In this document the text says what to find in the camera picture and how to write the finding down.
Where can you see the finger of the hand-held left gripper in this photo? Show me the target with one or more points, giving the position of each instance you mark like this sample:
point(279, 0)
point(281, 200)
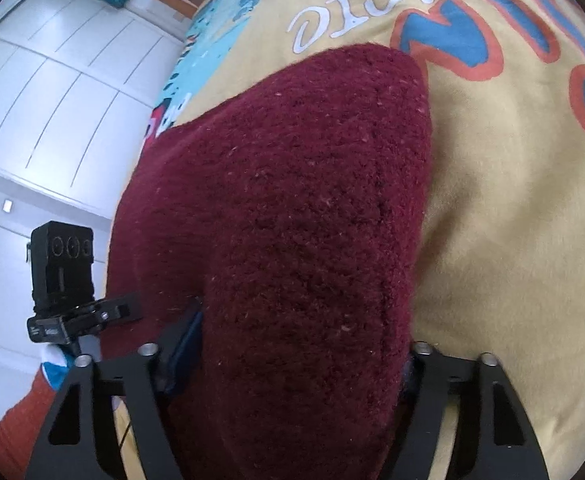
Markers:
point(112, 310)

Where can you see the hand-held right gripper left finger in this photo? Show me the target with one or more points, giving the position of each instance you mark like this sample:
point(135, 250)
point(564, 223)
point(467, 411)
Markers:
point(188, 342)

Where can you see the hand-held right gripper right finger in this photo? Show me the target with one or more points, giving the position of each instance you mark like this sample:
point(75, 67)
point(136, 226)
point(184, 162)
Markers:
point(425, 372)

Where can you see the dark red knit sweater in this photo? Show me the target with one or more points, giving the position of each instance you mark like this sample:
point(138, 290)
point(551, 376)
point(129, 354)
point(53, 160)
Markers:
point(297, 210)

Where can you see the white wardrobe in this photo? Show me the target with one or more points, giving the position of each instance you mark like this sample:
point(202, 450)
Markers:
point(57, 110)

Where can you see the yellow printed blanket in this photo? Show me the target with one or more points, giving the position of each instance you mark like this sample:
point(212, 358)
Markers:
point(497, 185)

